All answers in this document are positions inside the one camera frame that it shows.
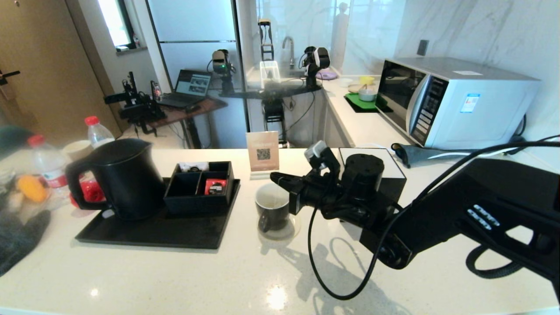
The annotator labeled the black electric kettle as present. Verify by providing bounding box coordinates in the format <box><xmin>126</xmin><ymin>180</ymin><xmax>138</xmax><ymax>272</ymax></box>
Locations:
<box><xmin>66</xmin><ymin>139</ymin><xmax>165</xmax><ymax>221</ymax></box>

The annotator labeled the black mug white inside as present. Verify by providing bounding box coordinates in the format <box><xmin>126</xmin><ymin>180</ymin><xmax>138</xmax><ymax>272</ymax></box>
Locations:
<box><xmin>255</xmin><ymin>182</ymin><xmax>292</xmax><ymax>233</ymax></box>

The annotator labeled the QR code sign stand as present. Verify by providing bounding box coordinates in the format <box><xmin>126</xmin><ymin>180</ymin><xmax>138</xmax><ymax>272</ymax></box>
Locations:
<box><xmin>245</xmin><ymin>130</ymin><xmax>281</xmax><ymax>180</ymax></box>

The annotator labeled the clear glass coaster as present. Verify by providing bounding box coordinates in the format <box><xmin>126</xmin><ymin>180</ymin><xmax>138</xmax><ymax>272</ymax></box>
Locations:
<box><xmin>257</xmin><ymin>210</ymin><xmax>301</xmax><ymax>241</ymax></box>

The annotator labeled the red sachet packet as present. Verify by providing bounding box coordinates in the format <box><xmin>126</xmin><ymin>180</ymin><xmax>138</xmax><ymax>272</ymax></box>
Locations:
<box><xmin>205</xmin><ymin>178</ymin><xmax>227</xmax><ymax>195</ymax></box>

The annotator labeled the black tissue box white lid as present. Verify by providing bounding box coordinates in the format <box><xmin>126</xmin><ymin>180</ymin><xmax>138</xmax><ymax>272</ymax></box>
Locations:
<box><xmin>339</xmin><ymin>147</ymin><xmax>407</xmax><ymax>228</ymax></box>

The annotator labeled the black compartment organizer box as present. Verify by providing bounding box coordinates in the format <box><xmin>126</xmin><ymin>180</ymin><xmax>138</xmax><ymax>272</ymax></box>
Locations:
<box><xmin>164</xmin><ymin>161</ymin><xmax>235</xmax><ymax>216</ymax></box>

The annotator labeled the green mat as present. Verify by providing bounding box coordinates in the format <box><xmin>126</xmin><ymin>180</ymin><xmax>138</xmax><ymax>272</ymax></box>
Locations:
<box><xmin>344</xmin><ymin>92</ymin><xmax>388</xmax><ymax>113</ymax></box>

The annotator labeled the white dish rack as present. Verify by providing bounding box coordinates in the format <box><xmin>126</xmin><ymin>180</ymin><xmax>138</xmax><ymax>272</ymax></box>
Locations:
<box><xmin>259</xmin><ymin>60</ymin><xmax>281</xmax><ymax>89</ymax></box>

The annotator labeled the dark grey fabric pouch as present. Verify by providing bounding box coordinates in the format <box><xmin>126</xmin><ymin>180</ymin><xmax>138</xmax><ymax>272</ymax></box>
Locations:
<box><xmin>391</xmin><ymin>142</ymin><xmax>521</xmax><ymax>168</ymax></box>

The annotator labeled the brown wooden desk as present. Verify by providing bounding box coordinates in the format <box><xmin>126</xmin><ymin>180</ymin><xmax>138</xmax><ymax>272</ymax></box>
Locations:
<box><xmin>118</xmin><ymin>94</ymin><xmax>229</xmax><ymax>149</ymax></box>

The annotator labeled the black serving tray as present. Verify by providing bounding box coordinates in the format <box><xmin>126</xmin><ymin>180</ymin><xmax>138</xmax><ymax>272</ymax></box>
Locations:
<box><xmin>75</xmin><ymin>177</ymin><xmax>241</xmax><ymax>250</ymax></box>

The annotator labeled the black white robot gripper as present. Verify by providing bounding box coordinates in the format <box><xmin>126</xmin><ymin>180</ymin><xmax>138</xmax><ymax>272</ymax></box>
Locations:
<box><xmin>300</xmin><ymin>46</ymin><xmax>331</xmax><ymax>88</ymax></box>

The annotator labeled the grey robot gripper green light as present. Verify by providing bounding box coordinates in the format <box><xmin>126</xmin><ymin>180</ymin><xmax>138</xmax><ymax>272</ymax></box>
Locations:
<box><xmin>206</xmin><ymin>49</ymin><xmax>237</xmax><ymax>95</ymax></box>

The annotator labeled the chrome sink faucet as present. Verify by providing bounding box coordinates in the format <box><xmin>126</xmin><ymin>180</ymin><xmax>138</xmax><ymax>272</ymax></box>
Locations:
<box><xmin>282</xmin><ymin>36</ymin><xmax>298</xmax><ymax>70</ymax></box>

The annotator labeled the open laptop computer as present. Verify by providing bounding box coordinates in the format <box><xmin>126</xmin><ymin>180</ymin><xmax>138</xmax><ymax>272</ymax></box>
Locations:
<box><xmin>160</xmin><ymin>69</ymin><xmax>213</xmax><ymax>109</ymax></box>

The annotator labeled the frosted glass door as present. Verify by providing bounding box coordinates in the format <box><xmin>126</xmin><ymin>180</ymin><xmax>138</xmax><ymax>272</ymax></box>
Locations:
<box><xmin>147</xmin><ymin>0</ymin><xmax>248</xmax><ymax>149</ymax></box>

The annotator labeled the silver microwave oven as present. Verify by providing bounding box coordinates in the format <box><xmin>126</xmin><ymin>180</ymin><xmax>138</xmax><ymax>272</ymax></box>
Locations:
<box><xmin>375</xmin><ymin>57</ymin><xmax>541</xmax><ymax>150</ymax></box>

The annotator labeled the water bottle white band label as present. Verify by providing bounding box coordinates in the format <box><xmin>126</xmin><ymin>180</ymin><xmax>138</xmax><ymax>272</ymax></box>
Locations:
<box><xmin>84</xmin><ymin>116</ymin><xmax>115</xmax><ymax>148</ymax></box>

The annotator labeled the red toy apple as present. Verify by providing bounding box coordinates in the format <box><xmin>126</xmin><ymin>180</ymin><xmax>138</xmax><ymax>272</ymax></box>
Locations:
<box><xmin>70</xmin><ymin>173</ymin><xmax>106</xmax><ymax>210</ymax></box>

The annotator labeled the brown paper cup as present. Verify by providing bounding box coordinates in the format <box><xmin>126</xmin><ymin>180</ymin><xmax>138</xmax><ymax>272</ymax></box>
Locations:
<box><xmin>63</xmin><ymin>140</ymin><xmax>93</xmax><ymax>161</ymax></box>

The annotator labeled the bright window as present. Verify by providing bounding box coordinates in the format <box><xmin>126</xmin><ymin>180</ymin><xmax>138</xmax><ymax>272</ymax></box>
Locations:
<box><xmin>97</xmin><ymin>0</ymin><xmax>137</xmax><ymax>50</ymax></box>

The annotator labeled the water bottle mountain logo label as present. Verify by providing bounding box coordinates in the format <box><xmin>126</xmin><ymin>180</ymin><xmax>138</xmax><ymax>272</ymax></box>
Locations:
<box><xmin>27</xmin><ymin>135</ymin><xmax>71</xmax><ymax>198</ymax></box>

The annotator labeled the brown wooden door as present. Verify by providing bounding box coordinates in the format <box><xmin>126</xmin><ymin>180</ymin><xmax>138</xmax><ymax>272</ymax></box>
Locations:
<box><xmin>0</xmin><ymin>0</ymin><xmax>122</xmax><ymax>143</ymax></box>

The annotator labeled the grey fluffy towel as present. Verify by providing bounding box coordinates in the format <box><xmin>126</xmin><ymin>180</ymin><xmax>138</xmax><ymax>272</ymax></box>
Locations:
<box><xmin>0</xmin><ymin>210</ymin><xmax>52</xmax><ymax>277</ymax></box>

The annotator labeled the teal chair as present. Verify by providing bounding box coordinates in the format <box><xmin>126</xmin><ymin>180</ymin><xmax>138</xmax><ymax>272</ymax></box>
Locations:
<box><xmin>0</xmin><ymin>126</ymin><xmax>33</xmax><ymax>156</ymax></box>

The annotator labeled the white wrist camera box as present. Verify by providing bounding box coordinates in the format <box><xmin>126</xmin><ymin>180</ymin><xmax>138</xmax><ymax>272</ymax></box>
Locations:
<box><xmin>304</xmin><ymin>140</ymin><xmax>329</xmax><ymax>161</ymax></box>

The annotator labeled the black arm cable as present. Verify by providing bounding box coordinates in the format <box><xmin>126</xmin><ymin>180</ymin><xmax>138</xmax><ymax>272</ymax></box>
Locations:
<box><xmin>308</xmin><ymin>141</ymin><xmax>560</xmax><ymax>301</ymax></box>

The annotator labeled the black background robot frame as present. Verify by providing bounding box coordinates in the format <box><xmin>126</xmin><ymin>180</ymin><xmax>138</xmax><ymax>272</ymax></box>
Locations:
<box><xmin>219</xmin><ymin>18</ymin><xmax>324</xmax><ymax>148</ymax></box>

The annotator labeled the white cable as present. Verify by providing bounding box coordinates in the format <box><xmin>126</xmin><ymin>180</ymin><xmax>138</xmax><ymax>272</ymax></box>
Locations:
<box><xmin>427</xmin><ymin>147</ymin><xmax>517</xmax><ymax>159</ymax></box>

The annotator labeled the black power cord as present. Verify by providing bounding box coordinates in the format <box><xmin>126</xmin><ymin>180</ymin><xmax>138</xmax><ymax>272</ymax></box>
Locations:
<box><xmin>507</xmin><ymin>114</ymin><xmax>531</xmax><ymax>145</ymax></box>

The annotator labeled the black door handle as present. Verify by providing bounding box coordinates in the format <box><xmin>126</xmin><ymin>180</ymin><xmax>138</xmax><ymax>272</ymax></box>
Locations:
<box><xmin>0</xmin><ymin>69</ymin><xmax>21</xmax><ymax>86</ymax></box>

